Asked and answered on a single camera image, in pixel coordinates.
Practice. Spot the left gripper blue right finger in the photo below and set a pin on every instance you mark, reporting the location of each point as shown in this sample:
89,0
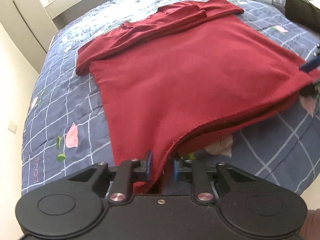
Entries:
199,176

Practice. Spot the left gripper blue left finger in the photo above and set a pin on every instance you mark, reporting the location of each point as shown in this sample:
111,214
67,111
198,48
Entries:
126,174

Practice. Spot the dark red shirt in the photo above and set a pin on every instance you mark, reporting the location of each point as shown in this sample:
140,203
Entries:
187,76

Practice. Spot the black bag on bed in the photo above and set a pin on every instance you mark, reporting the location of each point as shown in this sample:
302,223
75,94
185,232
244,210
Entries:
303,13

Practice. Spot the blue plaid floral quilt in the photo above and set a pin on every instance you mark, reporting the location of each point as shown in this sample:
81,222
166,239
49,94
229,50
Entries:
66,129

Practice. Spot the white wall socket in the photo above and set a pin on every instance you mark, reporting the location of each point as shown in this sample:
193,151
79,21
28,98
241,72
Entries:
12,127

